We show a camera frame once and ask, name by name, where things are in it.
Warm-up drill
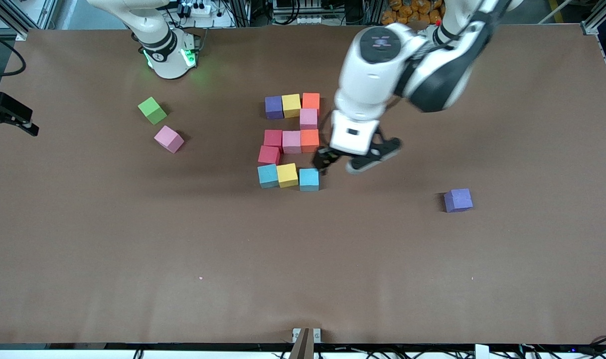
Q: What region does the cyan foam cube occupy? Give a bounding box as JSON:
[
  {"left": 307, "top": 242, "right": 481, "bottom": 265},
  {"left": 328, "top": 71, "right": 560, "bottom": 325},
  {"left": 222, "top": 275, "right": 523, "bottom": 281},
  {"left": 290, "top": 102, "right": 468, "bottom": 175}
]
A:
[
  {"left": 257, "top": 164, "right": 280, "bottom": 189},
  {"left": 299, "top": 168, "right": 320, "bottom": 192}
]

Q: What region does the pink foam cube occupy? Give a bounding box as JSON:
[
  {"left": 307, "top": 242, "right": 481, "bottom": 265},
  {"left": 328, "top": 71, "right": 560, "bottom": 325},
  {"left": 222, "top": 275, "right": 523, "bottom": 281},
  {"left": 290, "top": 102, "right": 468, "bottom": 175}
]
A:
[
  {"left": 282, "top": 130, "right": 303, "bottom": 155},
  {"left": 153, "top": 125, "right": 185, "bottom": 154},
  {"left": 299, "top": 108, "right": 318, "bottom": 131}
]

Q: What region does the yellow foam cube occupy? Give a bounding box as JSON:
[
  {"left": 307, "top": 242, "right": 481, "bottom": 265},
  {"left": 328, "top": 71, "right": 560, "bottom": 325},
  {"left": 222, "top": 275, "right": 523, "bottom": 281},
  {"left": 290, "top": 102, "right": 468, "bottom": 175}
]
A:
[
  {"left": 282, "top": 93, "right": 303, "bottom": 119},
  {"left": 276, "top": 163, "right": 300, "bottom": 189}
]

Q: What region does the purple foam cube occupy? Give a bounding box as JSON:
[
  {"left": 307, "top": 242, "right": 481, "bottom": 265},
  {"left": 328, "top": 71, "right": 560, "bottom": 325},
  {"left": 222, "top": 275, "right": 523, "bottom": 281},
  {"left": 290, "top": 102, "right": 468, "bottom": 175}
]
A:
[
  {"left": 443, "top": 188, "right": 474, "bottom": 214},
  {"left": 264, "top": 96, "right": 285, "bottom": 121}
]

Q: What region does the brown table mat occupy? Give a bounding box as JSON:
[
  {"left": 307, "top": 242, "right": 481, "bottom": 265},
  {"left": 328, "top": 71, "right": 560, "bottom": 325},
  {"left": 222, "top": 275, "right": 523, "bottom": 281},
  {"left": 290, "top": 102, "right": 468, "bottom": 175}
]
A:
[{"left": 0, "top": 22, "right": 606, "bottom": 346}]

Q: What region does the orange toy pile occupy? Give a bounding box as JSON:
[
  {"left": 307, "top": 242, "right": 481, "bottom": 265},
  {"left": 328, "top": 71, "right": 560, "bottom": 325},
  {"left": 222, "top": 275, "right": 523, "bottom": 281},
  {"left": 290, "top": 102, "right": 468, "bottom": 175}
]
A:
[{"left": 381, "top": 0, "right": 446, "bottom": 26}]

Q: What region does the grey equipment rack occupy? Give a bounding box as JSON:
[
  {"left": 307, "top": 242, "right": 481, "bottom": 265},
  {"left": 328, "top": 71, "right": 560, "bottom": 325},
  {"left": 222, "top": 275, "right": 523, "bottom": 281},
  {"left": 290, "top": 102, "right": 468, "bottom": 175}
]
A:
[{"left": 271, "top": 0, "right": 336, "bottom": 26}]

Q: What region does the green foam cube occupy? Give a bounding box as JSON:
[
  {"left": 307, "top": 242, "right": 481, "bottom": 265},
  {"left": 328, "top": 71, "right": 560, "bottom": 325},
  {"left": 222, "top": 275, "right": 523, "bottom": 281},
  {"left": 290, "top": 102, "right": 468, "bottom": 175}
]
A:
[{"left": 137, "top": 96, "right": 168, "bottom": 126}]

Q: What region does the white power strip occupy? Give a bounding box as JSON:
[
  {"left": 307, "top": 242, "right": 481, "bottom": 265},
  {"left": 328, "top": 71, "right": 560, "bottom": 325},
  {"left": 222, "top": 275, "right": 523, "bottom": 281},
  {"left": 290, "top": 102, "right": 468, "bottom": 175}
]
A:
[{"left": 176, "top": 0, "right": 235, "bottom": 29}]

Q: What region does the aluminium frame post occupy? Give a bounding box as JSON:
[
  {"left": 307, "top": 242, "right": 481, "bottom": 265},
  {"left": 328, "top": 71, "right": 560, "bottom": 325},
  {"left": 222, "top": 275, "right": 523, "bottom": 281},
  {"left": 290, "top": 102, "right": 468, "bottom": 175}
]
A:
[
  {"left": 577, "top": 0, "right": 606, "bottom": 36},
  {"left": 0, "top": 0, "right": 59, "bottom": 41}
]

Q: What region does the metal edge bracket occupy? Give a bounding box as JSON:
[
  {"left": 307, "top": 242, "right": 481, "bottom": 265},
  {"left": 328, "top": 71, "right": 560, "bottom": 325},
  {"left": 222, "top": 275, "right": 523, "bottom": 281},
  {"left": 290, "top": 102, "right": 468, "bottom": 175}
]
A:
[{"left": 292, "top": 327, "right": 322, "bottom": 359}]

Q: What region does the black cable bundle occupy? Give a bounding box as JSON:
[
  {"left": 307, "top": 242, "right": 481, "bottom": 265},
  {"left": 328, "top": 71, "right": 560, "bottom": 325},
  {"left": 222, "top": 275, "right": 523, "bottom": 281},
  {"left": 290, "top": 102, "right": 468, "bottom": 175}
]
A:
[{"left": 587, "top": 335, "right": 606, "bottom": 358}]

